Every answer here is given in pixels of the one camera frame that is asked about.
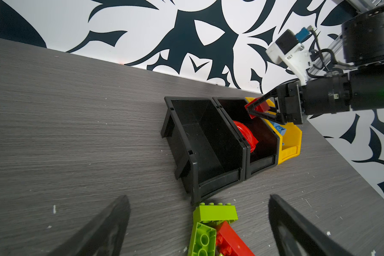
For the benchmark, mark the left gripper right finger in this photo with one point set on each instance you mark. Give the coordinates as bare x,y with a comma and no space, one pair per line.
295,235

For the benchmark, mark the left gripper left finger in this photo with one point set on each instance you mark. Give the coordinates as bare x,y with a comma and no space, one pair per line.
103,235

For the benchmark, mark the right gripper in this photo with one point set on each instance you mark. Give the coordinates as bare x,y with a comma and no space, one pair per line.
328,95

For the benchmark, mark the red small square brick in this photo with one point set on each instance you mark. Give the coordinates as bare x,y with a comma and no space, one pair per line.
262,108

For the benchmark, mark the red arch brick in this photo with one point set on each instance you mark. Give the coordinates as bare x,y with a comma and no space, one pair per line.
248,135

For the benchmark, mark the green brick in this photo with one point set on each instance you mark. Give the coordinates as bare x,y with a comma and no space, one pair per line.
203,240
215,214

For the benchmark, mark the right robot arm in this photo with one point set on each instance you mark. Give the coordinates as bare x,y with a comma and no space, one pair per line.
359,87

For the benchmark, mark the yellow bin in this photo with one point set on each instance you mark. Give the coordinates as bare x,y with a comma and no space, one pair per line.
289,145

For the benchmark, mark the right black bin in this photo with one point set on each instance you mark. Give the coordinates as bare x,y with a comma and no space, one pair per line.
265,154

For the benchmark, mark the black bin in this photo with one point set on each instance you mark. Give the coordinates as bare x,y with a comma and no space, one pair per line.
265,154
208,153

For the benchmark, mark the green brick top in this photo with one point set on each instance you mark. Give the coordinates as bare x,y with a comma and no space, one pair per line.
215,214

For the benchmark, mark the left black bin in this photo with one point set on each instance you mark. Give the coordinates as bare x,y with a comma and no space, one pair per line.
208,153

